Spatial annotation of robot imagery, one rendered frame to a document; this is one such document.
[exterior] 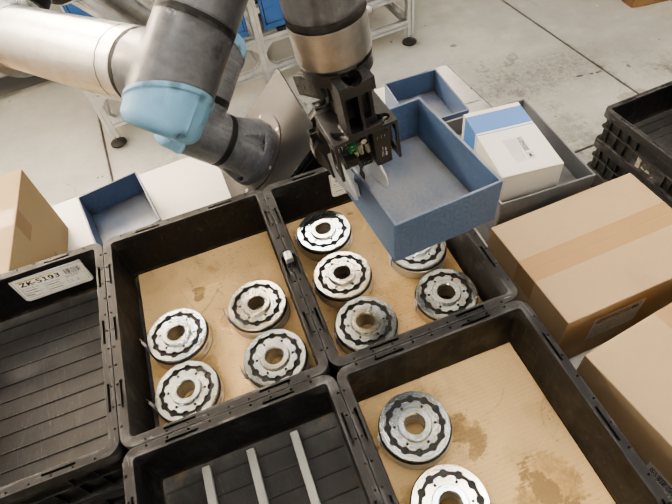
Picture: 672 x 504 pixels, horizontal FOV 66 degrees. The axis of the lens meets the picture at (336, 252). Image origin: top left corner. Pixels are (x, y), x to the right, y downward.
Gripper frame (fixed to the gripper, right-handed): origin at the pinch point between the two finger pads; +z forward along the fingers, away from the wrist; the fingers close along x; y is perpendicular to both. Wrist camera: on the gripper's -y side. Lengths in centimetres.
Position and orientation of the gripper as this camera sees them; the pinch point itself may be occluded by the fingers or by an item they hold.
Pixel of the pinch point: (358, 182)
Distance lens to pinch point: 67.7
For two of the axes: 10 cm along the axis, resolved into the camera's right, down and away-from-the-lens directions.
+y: 3.7, 7.0, -6.0
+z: 1.9, 5.8, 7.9
